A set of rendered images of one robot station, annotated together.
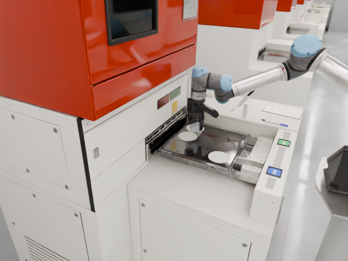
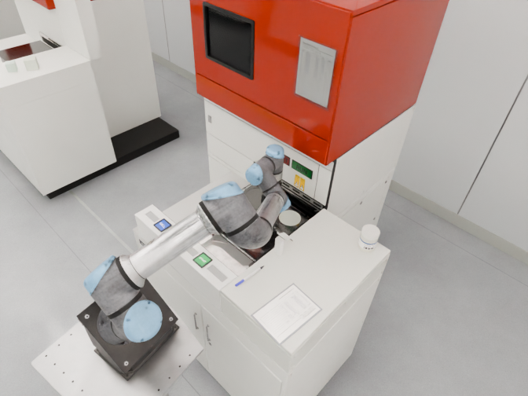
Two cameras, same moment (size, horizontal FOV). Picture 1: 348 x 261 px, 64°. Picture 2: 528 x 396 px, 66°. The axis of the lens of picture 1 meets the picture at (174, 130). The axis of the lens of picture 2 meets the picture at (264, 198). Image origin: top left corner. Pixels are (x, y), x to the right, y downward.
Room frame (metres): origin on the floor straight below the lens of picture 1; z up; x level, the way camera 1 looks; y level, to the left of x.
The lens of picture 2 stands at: (1.61, -1.41, 2.22)
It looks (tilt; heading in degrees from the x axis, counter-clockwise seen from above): 43 degrees down; 105
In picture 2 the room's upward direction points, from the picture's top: 3 degrees clockwise
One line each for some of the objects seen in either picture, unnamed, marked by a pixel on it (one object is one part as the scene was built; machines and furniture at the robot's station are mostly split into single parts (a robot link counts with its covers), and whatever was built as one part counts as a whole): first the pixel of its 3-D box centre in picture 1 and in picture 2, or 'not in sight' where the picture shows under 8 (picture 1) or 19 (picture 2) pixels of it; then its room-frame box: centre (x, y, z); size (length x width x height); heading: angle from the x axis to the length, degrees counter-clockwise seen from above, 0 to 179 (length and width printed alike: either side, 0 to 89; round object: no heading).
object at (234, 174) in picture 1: (207, 166); not in sight; (1.11, -0.17, 0.84); 0.50 x 0.02 x 0.03; 63
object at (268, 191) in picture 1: (276, 169); (184, 254); (1.02, -0.46, 0.89); 0.55 x 0.09 x 0.14; 153
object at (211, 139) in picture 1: (205, 141); (256, 218); (1.24, -0.17, 0.90); 0.34 x 0.34 x 0.01; 63
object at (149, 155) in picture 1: (168, 133); (284, 195); (1.33, 0.03, 0.89); 0.44 x 0.02 x 0.10; 153
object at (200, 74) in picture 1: (200, 78); (273, 159); (1.30, -0.12, 1.21); 0.09 x 0.08 x 0.11; 70
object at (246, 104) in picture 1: (243, 105); (282, 240); (1.41, -0.37, 1.03); 0.06 x 0.04 x 0.13; 63
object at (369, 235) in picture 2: (211, 88); (368, 238); (1.74, -0.24, 1.01); 0.07 x 0.07 x 0.10
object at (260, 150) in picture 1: (257, 159); (215, 256); (1.14, -0.41, 0.87); 0.36 x 0.08 x 0.03; 153
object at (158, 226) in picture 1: (220, 210); (251, 302); (1.27, -0.30, 0.41); 0.97 x 0.64 x 0.82; 153
